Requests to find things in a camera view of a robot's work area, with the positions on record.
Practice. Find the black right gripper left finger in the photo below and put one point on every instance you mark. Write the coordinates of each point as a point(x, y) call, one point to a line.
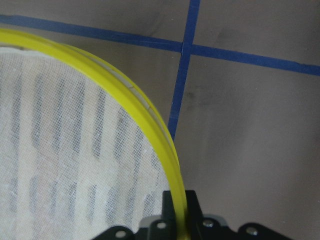
point(163, 226)

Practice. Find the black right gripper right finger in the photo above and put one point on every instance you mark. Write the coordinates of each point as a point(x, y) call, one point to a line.
point(203, 226)

